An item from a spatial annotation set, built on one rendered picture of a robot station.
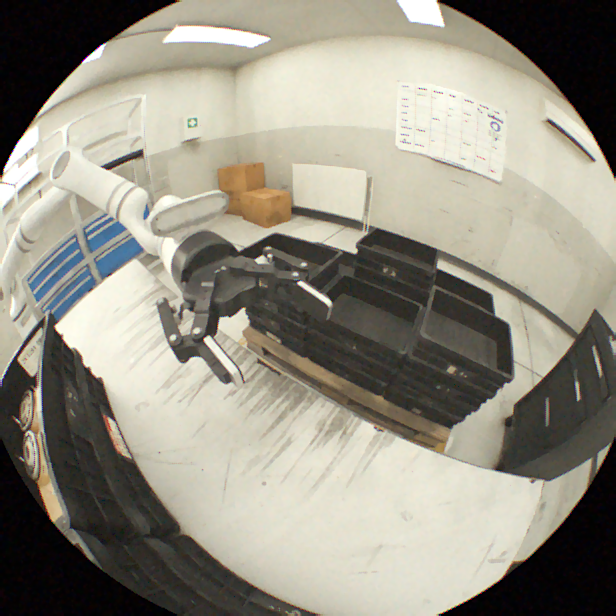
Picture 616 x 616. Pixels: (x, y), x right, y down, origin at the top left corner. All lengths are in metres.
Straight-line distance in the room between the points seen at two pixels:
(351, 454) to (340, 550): 0.17
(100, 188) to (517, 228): 2.83
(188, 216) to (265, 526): 0.40
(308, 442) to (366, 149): 2.61
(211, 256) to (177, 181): 3.21
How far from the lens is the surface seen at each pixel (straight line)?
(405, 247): 1.30
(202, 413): 0.41
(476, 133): 2.55
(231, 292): 0.19
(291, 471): 0.35
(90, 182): 0.46
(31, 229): 0.63
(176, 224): 0.23
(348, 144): 2.75
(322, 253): 1.03
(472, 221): 2.57
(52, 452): 0.28
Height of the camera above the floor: 1.05
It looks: 43 degrees down
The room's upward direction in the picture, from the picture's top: straight up
